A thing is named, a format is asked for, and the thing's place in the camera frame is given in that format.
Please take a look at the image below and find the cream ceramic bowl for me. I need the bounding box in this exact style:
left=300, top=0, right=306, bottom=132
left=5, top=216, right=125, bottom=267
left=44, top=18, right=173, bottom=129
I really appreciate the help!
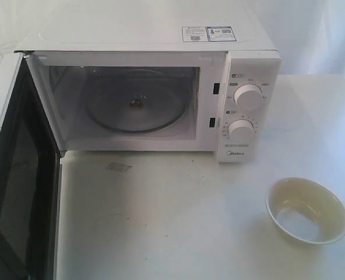
left=265, top=177, right=345, bottom=246

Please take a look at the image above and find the white microwave door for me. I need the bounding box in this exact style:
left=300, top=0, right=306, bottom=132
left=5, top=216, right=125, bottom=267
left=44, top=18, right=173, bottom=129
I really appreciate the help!
left=0, top=52, right=61, bottom=279

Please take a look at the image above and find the glass microwave turntable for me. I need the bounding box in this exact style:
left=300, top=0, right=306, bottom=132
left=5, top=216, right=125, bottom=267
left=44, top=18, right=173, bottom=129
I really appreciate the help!
left=86, top=67, right=195, bottom=134

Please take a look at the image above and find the white microwave oven body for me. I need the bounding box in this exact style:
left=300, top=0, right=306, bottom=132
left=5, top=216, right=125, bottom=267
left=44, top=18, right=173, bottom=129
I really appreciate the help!
left=17, top=20, right=281, bottom=163

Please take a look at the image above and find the lower white control knob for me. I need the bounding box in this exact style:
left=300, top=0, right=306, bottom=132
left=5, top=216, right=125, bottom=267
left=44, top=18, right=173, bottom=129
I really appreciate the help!
left=228, top=120, right=255, bottom=142

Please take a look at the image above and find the white control knob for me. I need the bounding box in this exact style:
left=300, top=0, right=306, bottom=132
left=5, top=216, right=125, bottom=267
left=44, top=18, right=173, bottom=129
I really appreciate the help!
left=228, top=120, right=255, bottom=142
left=234, top=84, right=263, bottom=111

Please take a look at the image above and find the upper white control knob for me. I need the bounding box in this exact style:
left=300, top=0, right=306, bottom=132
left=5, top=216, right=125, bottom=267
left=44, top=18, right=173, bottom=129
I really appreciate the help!
left=234, top=84, right=263, bottom=111

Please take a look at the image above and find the blue warning sticker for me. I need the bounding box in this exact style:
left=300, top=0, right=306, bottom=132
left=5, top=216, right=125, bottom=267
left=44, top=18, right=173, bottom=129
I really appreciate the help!
left=182, top=26, right=237, bottom=42

